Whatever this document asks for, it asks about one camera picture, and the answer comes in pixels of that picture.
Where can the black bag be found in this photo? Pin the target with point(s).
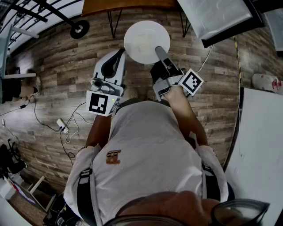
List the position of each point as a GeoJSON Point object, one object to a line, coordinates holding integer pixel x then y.
{"type": "Point", "coordinates": [11, 159]}

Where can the person's white t-shirt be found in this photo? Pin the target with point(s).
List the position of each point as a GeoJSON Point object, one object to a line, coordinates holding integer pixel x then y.
{"type": "Point", "coordinates": [143, 143]}

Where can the white shelf board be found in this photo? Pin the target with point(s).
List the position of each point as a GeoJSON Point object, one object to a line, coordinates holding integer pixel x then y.
{"type": "Point", "coordinates": [20, 76]}

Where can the white panel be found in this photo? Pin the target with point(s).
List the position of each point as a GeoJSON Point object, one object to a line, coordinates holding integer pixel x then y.
{"type": "Point", "coordinates": [275, 28]}

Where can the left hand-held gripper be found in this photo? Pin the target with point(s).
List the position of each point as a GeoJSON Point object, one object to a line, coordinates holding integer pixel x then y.
{"type": "Point", "coordinates": [97, 102]}

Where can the grey blue panel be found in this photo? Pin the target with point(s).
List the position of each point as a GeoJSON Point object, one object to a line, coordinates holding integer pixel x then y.
{"type": "Point", "coordinates": [4, 50]}

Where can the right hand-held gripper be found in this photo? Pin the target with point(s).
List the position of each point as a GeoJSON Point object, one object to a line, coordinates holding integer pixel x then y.
{"type": "Point", "coordinates": [168, 75]}

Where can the person's right forearm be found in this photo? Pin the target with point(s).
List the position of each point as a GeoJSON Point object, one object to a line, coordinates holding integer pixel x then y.
{"type": "Point", "coordinates": [188, 119]}

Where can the black power adapter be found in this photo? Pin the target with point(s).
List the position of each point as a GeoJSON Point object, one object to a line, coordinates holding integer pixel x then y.
{"type": "Point", "coordinates": [23, 106]}

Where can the white stool frame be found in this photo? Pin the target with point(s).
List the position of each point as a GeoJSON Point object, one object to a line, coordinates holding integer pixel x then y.
{"type": "Point", "coordinates": [35, 189]}

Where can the white counter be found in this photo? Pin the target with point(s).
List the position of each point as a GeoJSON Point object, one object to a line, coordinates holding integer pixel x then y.
{"type": "Point", "coordinates": [261, 154]}

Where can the white round plate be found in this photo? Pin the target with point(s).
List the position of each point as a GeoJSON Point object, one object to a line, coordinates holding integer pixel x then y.
{"type": "Point", "coordinates": [159, 33]}

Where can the brown wooden table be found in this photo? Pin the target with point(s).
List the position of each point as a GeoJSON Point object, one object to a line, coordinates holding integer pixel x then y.
{"type": "Point", "coordinates": [123, 5]}

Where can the person's black glasses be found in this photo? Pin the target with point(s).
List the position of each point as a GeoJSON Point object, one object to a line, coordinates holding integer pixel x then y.
{"type": "Point", "coordinates": [238, 212]}

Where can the person's face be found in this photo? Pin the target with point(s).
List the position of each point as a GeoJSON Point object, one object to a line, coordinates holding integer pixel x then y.
{"type": "Point", "coordinates": [168, 205]}

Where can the mini fridge with door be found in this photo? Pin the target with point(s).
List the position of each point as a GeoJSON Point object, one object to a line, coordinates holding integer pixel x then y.
{"type": "Point", "coordinates": [216, 15]}

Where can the white bag with red print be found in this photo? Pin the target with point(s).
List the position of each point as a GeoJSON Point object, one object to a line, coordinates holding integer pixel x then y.
{"type": "Point", "coordinates": [266, 82]}

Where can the black metal railing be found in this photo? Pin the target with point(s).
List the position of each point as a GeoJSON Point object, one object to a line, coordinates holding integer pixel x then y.
{"type": "Point", "coordinates": [59, 10]}

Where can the white power strip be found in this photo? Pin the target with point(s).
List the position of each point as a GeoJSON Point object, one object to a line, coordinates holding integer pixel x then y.
{"type": "Point", "coordinates": [62, 125]}

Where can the person's left forearm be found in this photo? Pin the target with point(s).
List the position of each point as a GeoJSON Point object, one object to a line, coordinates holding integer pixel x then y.
{"type": "Point", "coordinates": [98, 130]}

